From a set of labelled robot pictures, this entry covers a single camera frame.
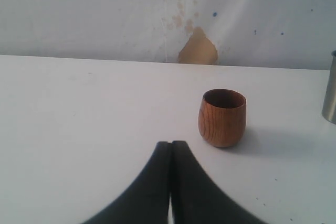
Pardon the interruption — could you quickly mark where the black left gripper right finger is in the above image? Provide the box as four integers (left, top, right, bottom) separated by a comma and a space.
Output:
171, 141, 264, 223

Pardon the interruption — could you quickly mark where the stainless steel cup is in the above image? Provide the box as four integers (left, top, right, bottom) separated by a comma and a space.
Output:
322, 50, 336, 124

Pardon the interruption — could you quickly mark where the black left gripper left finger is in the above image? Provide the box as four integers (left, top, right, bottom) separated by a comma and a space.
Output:
85, 142, 172, 224

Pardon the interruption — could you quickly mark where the brown wooden cup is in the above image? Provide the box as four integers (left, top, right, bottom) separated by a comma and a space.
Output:
198, 89, 247, 148

